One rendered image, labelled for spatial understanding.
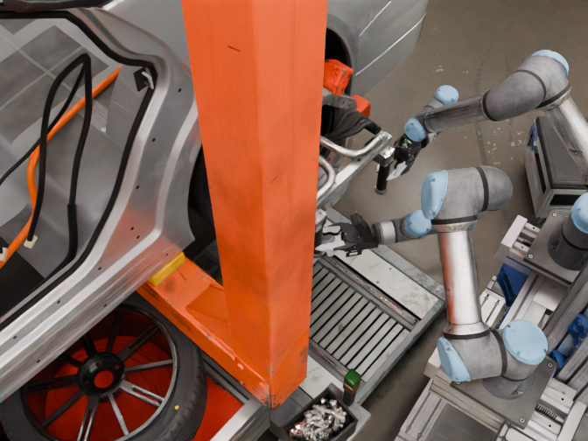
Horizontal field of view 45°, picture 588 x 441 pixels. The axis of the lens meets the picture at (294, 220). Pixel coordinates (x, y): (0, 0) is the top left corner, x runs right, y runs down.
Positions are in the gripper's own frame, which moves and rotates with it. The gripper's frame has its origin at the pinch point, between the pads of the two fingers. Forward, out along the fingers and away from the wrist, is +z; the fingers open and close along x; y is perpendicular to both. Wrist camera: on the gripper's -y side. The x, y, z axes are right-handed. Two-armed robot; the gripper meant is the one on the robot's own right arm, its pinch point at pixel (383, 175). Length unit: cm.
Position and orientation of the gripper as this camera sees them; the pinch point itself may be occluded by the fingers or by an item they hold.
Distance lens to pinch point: 237.6
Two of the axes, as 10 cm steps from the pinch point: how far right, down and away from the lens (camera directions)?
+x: 7.4, 6.0, -2.9
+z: -6.6, 6.1, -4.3
